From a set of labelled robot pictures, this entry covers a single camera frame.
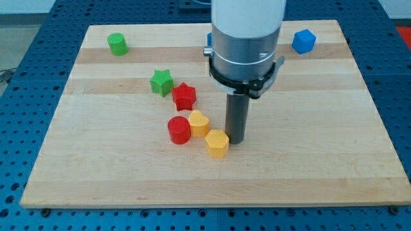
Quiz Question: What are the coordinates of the green star block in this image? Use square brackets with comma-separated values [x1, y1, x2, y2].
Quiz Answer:
[150, 69, 174, 97]

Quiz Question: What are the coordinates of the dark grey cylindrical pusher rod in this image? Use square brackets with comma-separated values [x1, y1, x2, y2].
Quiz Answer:
[225, 94, 249, 144]

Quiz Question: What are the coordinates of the yellow hexagon block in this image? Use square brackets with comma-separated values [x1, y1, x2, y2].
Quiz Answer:
[205, 130, 229, 158]

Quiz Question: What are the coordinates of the wooden board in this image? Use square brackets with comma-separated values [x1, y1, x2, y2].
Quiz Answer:
[21, 20, 410, 209]

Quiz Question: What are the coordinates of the blue cube block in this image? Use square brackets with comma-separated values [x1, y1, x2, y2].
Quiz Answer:
[292, 30, 317, 55]

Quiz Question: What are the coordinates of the red cylinder block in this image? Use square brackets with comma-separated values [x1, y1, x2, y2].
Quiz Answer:
[168, 116, 191, 144]

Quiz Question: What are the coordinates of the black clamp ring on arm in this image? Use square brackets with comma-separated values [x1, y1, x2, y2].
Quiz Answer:
[208, 56, 286, 99]

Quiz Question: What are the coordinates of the blue block behind arm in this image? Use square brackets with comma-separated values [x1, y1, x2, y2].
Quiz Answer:
[207, 32, 212, 47]

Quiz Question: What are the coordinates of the green cylinder block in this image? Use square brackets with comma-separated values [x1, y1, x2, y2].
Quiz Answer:
[107, 33, 128, 56]

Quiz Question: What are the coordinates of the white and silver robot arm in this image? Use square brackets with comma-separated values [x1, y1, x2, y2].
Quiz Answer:
[211, 0, 286, 81]

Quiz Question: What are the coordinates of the yellow heart block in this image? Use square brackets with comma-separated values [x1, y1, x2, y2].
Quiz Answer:
[189, 110, 210, 137]

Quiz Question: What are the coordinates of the red star block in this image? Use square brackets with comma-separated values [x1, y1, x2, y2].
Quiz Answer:
[171, 83, 197, 111]

